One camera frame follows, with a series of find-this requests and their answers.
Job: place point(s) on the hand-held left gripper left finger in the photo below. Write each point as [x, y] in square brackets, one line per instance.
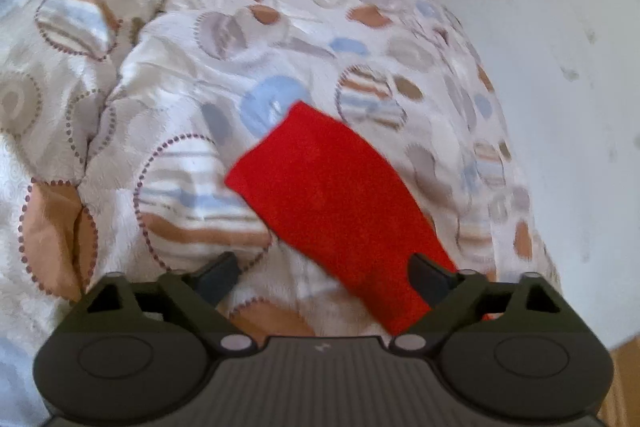
[223, 271]

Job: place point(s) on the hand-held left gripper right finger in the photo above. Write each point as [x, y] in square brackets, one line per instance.
[424, 274]

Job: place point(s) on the red small cloth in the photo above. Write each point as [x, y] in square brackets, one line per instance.
[325, 192]

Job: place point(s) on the circle print blanket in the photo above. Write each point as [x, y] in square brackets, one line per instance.
[165, 72]

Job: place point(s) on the wooden cabinet panel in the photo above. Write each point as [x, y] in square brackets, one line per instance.
[622, 382]

